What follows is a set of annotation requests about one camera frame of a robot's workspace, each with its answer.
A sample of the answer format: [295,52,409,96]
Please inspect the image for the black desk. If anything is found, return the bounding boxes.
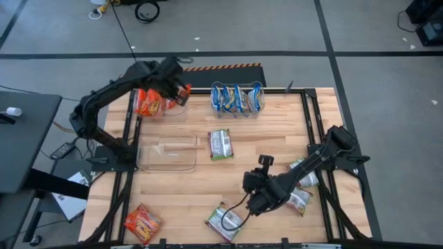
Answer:
[0,91,64,194]

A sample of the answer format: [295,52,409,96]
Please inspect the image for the black mat with hazard stripe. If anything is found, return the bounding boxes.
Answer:
[179,62,268,89]

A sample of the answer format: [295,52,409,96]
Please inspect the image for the orange ramen noodle pack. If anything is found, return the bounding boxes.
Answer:
[165,84,192,111]
[140,89,168,118]
[123,203,163,246]
[134,89,150,116]

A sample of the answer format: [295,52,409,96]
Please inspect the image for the black equipment box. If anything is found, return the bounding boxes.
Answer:
[405,0,443,24]

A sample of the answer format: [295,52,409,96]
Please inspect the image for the white booklet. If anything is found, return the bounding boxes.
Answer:
[51,171,91,223]

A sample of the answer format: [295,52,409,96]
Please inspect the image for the black desk base frame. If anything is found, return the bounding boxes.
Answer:
[0,168,91,249]

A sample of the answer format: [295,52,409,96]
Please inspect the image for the black aluminium table frame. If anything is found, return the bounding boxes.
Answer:
[82,88,383,249]

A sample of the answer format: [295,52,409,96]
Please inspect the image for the black box with screen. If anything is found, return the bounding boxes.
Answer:
[416,19,443,48]

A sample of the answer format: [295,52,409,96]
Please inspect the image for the clear plastic bin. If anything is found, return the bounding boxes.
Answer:
[210,81,266,120]
[134,82,190,124]
[136,133,199,173]

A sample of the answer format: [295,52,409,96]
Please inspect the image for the yellow cable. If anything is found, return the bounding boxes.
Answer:
[51,120,75,134]

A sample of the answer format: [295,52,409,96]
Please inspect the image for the coiled black cable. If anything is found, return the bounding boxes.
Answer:
[134,0,161,24]

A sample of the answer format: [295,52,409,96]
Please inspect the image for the thin black floor cable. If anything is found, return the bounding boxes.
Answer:
[0,84,82,103]

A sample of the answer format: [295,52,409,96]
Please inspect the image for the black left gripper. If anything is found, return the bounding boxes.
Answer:
[148,57,190,107]

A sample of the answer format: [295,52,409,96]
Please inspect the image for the long black floor cable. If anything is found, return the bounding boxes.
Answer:
[109,0,139,64]

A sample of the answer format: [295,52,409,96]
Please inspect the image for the white and yellow plug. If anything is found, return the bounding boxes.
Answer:
[88,0,120,20]

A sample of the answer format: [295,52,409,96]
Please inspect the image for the black power adapter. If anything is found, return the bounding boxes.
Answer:
[49,141,77,160]

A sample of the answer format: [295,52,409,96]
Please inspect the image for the red and green ramen pack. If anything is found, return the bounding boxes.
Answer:
[285,187,314,218]
[204,202,245,243]
[289,158,320,188]
[207,129,235,161]

